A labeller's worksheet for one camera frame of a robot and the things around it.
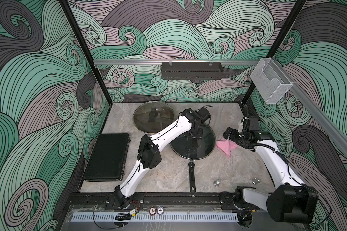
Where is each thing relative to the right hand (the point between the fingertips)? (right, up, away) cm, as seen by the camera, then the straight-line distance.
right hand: (229, 137), depth 82 cm
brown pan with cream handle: (-46, +11, +8) cm, 48 cm away
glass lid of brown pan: (-46, +11, +8) cm, 48 cm away
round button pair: (-40, -36, -11) cm, 55 cm away
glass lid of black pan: (-22, -8, +6) cm, 24 cm away
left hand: (-19, +1, 0) cm, 19 cm away
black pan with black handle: (-23, -17, -6) cm, 29 cm away
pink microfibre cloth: (+1, -7, +7) cm, 10 cm away
